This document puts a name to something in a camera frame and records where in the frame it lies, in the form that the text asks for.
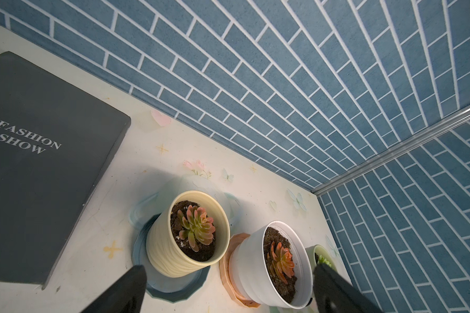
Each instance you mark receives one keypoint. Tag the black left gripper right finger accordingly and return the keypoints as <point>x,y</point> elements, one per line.
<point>334,294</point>

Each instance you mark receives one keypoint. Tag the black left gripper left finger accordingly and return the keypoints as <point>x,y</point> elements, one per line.
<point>125,295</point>

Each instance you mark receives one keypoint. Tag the bright green succulent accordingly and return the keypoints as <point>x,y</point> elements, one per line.
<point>322,260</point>

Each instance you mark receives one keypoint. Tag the red succulent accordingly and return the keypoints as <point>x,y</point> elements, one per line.
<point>280,261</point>

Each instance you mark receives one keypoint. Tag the pink-green succulent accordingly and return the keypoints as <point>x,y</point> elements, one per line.
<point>197,227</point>

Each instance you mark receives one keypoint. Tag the green plant pot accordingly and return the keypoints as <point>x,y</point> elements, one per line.
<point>314,251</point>

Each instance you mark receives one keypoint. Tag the grey-blue saucer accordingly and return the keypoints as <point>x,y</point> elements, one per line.
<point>159,286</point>

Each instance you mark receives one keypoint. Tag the white plant pot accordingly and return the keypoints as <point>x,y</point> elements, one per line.
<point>250,277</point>

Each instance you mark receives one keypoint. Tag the cream ribbed plant pot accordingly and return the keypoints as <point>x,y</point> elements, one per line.
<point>165,253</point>

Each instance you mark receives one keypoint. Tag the pink saucer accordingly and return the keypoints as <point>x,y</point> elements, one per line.
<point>233,293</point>

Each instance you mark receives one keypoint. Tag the aluminium corner post right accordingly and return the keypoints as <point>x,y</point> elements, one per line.
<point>422,137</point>

